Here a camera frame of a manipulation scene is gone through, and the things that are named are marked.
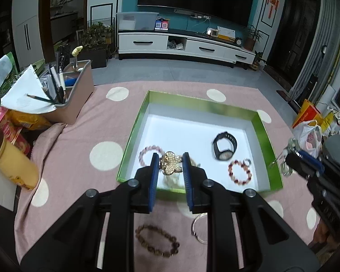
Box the pink organizer bin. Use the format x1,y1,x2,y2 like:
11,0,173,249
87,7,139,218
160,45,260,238
44,59,95,125

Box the pencil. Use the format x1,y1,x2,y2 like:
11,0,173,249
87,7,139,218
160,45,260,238
26,93,53,102

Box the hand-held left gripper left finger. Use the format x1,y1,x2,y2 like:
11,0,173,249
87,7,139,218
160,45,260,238
20,152,160,272

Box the silver charm chain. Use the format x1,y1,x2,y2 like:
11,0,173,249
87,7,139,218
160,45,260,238
268,138,301,177

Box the silver bangle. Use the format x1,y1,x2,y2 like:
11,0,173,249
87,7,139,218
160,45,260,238
191,212,209,244

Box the yellow paper bag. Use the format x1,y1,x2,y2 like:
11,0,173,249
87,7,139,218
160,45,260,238
292,99,322,128

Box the black wrist watch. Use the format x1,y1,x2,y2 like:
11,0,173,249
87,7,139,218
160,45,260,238
212,131,238,161

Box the yellow bottle with brown lid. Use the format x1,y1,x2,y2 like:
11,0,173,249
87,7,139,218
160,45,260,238
0,126,40,191

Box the pink polka dot tablecloth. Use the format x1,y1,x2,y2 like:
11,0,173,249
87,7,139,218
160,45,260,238
14,81,323,264

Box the small potted plant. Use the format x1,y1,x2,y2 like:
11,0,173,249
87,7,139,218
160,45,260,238
251,51,267,71

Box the yellow and white box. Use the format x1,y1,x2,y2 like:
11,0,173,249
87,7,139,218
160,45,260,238
218,26,235,40

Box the white plastic shopping bag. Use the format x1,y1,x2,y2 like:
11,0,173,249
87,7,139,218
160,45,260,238
293,120,323,159

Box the leafy plants in black planter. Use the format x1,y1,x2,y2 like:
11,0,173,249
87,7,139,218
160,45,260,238
81,21,115,68

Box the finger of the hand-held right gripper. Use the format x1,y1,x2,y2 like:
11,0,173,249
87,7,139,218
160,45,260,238
297,150,326,171
285,152,325,180

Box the green and white bag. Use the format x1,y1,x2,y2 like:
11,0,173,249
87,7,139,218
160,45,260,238
0,52,20,97

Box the grey chair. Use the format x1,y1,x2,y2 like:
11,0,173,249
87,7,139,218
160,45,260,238
323,133,340,162

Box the white paper sheet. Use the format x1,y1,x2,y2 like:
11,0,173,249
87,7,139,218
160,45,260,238
0,65,57,114

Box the gold flower ornament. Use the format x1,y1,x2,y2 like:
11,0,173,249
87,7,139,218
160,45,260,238
159,151,183,175

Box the tall potted plant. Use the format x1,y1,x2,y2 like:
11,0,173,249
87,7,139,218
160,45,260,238
244,24,262,51

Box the white cabinet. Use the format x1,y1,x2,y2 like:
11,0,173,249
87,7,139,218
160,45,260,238
11,0,41,68

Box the green cardboard box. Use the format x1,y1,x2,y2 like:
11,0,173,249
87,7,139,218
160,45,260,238
116,90,284,202

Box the yellow-tipped stick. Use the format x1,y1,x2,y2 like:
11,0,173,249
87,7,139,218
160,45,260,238
72,46,83,70

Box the pale pink bead bracelet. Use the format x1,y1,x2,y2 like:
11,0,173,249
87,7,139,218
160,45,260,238
138,145,166,167

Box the white tv stand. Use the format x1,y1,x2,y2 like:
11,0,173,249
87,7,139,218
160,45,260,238
117,30,257,68

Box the clear plastic storage box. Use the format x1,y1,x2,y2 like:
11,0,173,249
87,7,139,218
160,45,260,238
116,12,159,32

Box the red and pink bead bracelet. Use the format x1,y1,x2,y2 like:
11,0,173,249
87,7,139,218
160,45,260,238
228,159,253,185

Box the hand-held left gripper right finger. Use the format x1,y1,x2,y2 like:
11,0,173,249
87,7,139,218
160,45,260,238
182,152,321,272

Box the yellow snack packet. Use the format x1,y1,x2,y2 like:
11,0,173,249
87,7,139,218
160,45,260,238
6,109,53,131

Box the blue and red card stands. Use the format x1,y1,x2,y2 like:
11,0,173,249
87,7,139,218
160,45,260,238
154,18,170,31

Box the brown bead bracelet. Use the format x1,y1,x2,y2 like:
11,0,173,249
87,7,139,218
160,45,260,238
135,224,180,258

